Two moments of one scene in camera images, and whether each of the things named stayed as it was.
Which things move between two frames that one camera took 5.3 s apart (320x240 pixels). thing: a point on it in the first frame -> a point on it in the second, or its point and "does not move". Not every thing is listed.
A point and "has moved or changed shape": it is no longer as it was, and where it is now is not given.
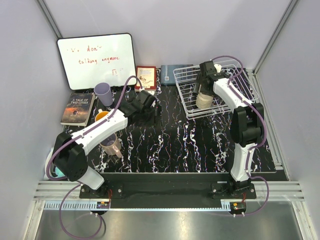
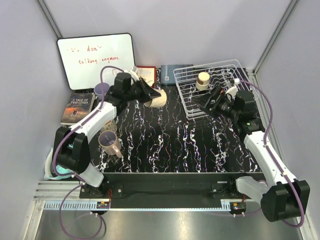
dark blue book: (167, 74) does not move
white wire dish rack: (186, 78) does not move
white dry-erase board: (89, 60) does not move
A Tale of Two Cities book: (78, 108) does not move
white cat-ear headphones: (54, 171) does not move
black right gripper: (199, 80) -> (205, 99)
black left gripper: (155, 120) -> (148, 93)
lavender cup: (103, 91) does not move
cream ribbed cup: (203, 101) has moved or changed shape
